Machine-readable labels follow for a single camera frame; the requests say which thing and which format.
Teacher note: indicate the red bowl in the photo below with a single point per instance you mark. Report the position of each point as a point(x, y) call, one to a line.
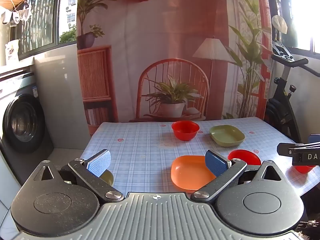
point(185, 130)
point(303, 169)

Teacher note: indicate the white plastic bag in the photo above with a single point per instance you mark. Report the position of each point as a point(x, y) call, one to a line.
point(279, 23)

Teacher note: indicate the black exercise bike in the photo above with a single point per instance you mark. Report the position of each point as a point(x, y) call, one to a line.
point(280, 105)

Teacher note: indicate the plaid strawberry tablecloth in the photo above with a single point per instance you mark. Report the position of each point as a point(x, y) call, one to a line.
point(140, 142)

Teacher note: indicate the printed room backdrop cloth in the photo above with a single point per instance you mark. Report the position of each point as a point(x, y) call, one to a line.
point(162, 30)

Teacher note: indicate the hanging laundry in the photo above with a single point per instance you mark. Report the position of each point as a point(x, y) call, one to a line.
point(16, 16)

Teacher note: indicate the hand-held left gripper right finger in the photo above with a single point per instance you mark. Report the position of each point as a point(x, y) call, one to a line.
point(217, 165)

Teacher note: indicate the white detergent bag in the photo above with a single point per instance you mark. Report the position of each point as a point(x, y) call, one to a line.
point(12, 52)

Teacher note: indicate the orange square plate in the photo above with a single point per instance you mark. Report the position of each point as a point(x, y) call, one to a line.
point(187, 172)

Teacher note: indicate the red round plate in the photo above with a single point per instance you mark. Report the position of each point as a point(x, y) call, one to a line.
point(246, 156)

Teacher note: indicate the grey washing machine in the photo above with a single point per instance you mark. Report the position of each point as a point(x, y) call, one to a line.
point(22, 122)

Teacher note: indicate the green bowl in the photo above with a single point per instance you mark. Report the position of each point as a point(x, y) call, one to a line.
point(108, 179)

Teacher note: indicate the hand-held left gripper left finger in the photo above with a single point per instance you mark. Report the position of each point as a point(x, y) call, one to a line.
point(98, 164)

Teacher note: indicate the green square plate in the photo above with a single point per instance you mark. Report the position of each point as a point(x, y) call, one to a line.
point(227, 135)

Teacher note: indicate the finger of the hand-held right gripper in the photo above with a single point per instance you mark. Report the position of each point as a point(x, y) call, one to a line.
point(286, 148)
point(315, 138)

